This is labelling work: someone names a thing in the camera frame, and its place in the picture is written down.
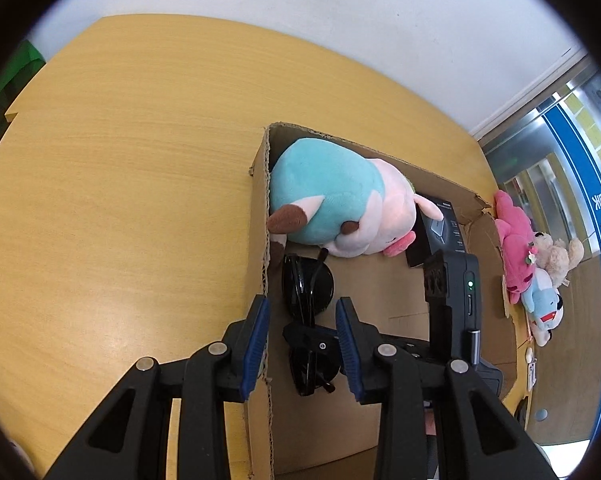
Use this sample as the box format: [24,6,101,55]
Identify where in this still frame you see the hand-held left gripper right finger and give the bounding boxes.
[335,297,557,480]

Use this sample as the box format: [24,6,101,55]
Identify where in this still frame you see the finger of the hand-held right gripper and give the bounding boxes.
[282,322,341,361]

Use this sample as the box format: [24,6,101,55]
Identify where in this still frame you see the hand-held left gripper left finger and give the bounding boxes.
[45,295,298,480]

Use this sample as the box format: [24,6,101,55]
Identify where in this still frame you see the black sunglasses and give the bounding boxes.
[280,247,342,397]

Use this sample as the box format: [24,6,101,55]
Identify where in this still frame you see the brown cardboard box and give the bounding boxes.
[247,121,519,480]

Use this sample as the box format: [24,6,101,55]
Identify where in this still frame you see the wooden desktop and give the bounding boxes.
[0,13,537,480]

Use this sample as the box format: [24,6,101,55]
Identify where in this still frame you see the small black box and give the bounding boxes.
[405,198,469,269]

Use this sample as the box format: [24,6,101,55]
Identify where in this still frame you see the blue plush toy red band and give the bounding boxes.
[530,272,564,346]

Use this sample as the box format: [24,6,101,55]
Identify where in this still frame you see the pink bear plush toy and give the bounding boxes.
[493,189,538,297]

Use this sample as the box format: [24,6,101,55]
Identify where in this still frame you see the white plush toy black spots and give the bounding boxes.
[551,292,566,331]

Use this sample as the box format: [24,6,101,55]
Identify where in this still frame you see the cream plush toy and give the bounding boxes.
[527,232,586,289]

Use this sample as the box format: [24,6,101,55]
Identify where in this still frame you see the metal framed glass door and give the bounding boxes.
[473,49,601,461]

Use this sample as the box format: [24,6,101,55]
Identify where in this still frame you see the teal and pink pig plush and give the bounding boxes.
[266,138,446,260]

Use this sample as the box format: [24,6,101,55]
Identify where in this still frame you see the row of yellow sticky notes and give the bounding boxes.
[565,89,601,169]

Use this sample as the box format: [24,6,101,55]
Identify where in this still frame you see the green sheet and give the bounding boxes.
[0,39,46,162]

